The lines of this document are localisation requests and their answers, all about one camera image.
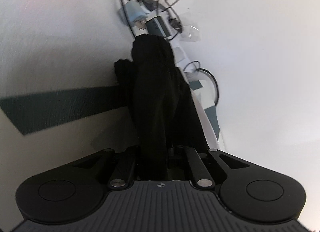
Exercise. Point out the black and white jacket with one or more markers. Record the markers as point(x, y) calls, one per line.
point(162, 117)

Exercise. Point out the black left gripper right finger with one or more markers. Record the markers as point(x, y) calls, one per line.
point(200, 169)

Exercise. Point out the geometric patterned table cloth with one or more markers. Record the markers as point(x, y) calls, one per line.
point(36, 112)

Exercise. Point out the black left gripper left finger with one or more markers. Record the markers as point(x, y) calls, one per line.
point(123, 168)

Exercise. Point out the small grey charger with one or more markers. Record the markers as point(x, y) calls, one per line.
point(157, 27)

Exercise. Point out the light blue adapter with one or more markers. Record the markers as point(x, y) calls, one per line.
point(133, 12)

